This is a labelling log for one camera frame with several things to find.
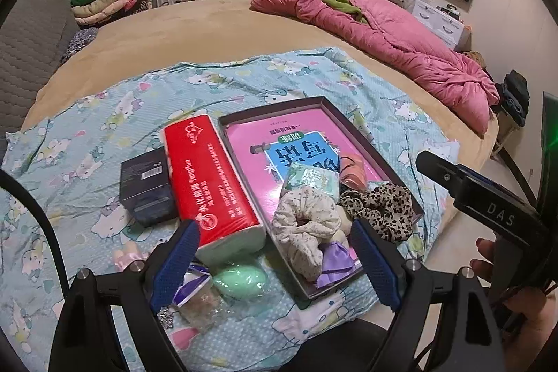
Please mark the dark clothes pile on chair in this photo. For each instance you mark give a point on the dark clothes pile on chair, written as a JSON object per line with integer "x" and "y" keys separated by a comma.
{"x": 515, "y": 97}

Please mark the pink quilted comforter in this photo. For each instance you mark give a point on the pink quilted comforter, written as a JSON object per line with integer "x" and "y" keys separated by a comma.
{"x": 395, "y": 37}

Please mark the white snack packet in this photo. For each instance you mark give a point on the white snack packet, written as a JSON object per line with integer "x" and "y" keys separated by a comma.
{"x": 196, "y": 279}

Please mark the purple satin bow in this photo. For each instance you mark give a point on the purple satin bow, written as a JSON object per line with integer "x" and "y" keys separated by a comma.
{"x": 337, "y": 265}

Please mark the grey quilted headboard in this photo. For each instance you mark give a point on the grey quilted headboard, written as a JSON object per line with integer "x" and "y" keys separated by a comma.
{"x": 33, "y": 38}

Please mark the Hello Kitty blue blanket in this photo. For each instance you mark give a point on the Hello Kitty blue blanket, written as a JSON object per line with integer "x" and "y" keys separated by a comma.
{"x": 71, "y": 165}

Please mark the person's right hand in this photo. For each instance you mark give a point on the person's right hand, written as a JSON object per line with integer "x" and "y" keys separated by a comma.
{"x": 539, "y": 311}

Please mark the dark floral pillow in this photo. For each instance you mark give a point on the dark floral pillow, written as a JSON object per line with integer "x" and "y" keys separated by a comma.
{"x": 80, "y": 40}

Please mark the red white tissue pack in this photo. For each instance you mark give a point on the red white tissue pack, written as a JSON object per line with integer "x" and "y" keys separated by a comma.
{"x": 208, "y": 191}

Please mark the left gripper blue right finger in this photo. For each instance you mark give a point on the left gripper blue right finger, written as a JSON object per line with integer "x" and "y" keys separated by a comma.
{"x": 382, "y": 263}

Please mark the large green floral tissue pack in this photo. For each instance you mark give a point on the large green floral tissue pack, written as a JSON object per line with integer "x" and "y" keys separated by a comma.
{"x": 320, "y": 179}

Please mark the purple tray with pink book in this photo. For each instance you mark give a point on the purple tray with pink book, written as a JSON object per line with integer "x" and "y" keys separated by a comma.
{"x": 263, "y": 142}

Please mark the black cardboard box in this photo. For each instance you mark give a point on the black cardboard box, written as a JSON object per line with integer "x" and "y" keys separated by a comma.
{"x": 145, "y": 190}

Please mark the pink coral cloth item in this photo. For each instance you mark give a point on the pink coral cloth item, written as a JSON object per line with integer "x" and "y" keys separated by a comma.
{"x": 352, "y": 172}

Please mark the green egg sponge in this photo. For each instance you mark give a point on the green egg sponge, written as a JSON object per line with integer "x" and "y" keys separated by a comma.
{"x": 240, "y": 281}

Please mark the leopard print scrunchie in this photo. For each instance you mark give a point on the leopard print scrunchie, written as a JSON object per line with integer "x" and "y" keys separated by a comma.
{"x": 387, "y": 209}

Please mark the white drawer cabinet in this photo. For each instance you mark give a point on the white drawer cabinet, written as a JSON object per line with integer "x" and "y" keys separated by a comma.
{"x": 450, "y": 30}

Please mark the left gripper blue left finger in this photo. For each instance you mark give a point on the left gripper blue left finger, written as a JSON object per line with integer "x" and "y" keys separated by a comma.
{"x": 169, "y": 262}

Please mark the white floral scrunchie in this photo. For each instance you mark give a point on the white floral scrunchie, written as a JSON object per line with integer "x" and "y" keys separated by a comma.
{"x": 304, "y": 219}

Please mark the round tan bed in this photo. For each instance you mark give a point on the round tan bed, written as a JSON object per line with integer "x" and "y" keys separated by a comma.
{"x": 216, "y": 31}

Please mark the stack of folded clothes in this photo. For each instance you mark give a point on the stack of folded clothes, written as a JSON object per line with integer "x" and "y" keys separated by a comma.
{"x": 96, "y": 13}

